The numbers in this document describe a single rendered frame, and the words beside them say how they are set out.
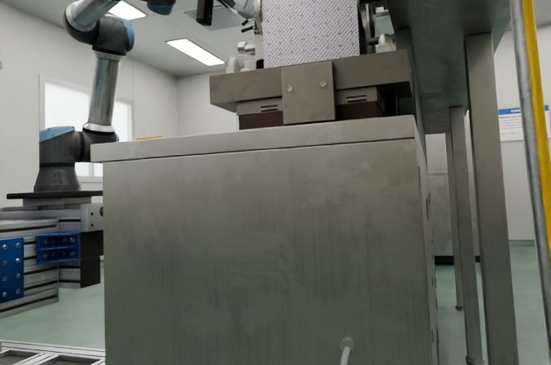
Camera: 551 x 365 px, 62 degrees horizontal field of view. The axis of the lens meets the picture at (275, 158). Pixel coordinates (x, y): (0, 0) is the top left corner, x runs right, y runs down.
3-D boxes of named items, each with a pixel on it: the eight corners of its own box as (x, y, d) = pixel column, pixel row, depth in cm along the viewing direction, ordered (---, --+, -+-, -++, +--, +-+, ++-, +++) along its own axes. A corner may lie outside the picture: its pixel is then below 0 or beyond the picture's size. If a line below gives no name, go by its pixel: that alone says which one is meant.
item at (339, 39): (266, 107, 113) (263, 34, 114) (362, 98, 105) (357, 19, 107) (266, 107, 112) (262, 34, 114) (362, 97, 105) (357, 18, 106)
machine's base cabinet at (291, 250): (343, 300, 327) (336, 180, 334) (438, 303, 307) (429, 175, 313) (104, 601, 89) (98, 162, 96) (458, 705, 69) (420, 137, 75)
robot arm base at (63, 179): (23, 193, 156) (23, 164, 157) (58, 192, 170) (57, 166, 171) (56, 191, 151) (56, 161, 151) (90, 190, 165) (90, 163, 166)
